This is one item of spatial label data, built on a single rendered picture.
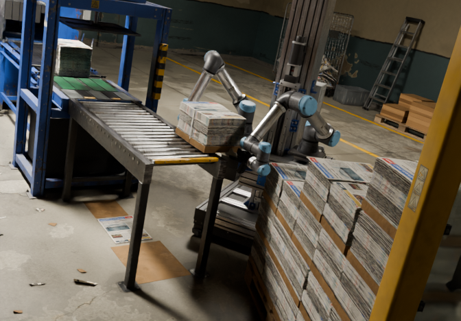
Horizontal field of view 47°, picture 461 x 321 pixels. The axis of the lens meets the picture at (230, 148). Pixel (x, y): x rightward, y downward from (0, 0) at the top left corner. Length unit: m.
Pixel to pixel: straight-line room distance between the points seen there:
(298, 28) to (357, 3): 8.08
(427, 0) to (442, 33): 0.73
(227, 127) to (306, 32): 0.93
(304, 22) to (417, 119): 5.71
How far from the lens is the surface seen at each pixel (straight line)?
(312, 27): 3.74
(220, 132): 3.26
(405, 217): 1.58
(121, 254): 3.63
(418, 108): 9.25
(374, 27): 11.40
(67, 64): 4.84
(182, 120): 3.47
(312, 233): 2.62
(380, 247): 2.05
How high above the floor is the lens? 1.81
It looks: 17 degrees down
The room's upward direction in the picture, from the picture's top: 11 degrees clockwise
